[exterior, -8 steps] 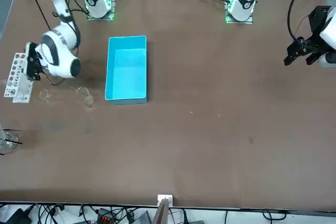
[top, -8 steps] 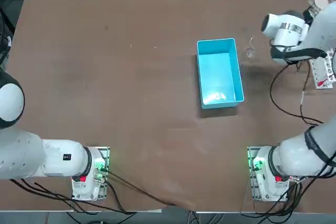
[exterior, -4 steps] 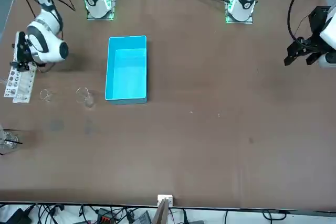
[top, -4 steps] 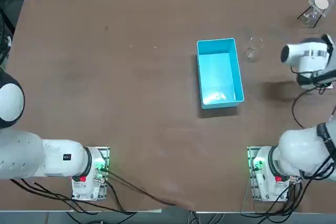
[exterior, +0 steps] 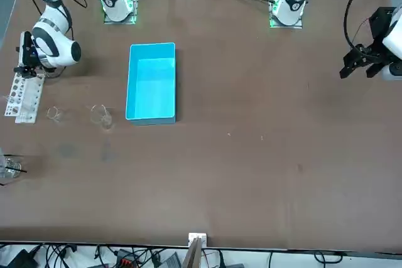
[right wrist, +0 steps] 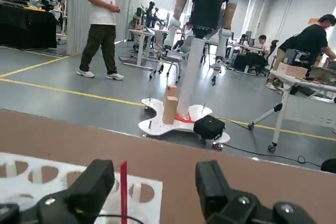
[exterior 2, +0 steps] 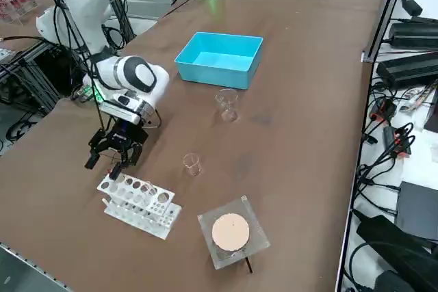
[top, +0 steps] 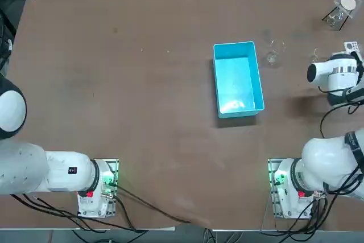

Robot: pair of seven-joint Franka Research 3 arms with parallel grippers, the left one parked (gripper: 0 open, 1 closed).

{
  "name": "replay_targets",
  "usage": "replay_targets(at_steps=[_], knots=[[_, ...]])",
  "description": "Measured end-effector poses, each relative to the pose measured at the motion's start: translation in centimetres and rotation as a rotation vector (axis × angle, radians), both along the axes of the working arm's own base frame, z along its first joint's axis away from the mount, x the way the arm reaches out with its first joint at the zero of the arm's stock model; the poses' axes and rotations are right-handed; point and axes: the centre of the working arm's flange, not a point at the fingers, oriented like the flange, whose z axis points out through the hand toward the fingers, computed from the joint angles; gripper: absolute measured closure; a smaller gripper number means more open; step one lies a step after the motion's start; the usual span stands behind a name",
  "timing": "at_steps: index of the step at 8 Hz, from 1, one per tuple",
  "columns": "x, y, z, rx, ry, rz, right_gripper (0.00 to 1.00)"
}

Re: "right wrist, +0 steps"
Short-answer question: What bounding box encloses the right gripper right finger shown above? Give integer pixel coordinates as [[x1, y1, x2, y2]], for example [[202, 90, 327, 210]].
[[195, 160, 316, 224]]

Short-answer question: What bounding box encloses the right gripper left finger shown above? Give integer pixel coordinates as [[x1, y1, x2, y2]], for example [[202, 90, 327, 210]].
[[0, 159, 116, 224]]

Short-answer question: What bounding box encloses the thin red stick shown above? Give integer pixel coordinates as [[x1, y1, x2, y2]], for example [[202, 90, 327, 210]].
[[119, 159, 129, 224]]

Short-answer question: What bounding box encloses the black carry case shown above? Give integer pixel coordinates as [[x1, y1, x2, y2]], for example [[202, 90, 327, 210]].
[[193, 115, 226, 140]]

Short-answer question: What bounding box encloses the white test tube rack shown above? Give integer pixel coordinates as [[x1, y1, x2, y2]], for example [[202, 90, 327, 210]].
[[0, 152, 163, 224]]

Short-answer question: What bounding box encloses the white wheeled desk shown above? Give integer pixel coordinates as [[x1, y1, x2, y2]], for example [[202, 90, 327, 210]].
[[248, 69, 336, 154]]

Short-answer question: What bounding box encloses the white office chair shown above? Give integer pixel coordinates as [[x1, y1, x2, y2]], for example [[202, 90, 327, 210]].
[[149, 29, 190, 82]]

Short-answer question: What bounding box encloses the brown cardboard box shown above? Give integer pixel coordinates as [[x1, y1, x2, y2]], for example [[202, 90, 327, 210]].
[[277, 62, 308, 80]]

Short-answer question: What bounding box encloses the black office chair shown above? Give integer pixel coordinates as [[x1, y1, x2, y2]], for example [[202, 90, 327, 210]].
[[268, 39, 279, 63]]

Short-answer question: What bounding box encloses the white standing desk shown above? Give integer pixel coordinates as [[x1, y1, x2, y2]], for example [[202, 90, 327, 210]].
[[118, 27, 170, 69]]

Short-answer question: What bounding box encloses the table with black cloth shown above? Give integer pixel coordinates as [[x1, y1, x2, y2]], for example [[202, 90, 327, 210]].
[[0, 0, 60, 51]]

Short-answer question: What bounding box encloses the humanoid robot on wheeled base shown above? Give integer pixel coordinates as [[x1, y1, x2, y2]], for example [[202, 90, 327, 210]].
[[138, 0, 241, 151]]

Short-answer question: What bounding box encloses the green potted plant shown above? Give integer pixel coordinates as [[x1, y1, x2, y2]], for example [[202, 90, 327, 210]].
[[130, 5, 144, 29]]

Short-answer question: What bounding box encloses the red strap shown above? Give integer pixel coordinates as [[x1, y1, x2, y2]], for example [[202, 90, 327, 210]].
[[175, 113, 196, 124]]

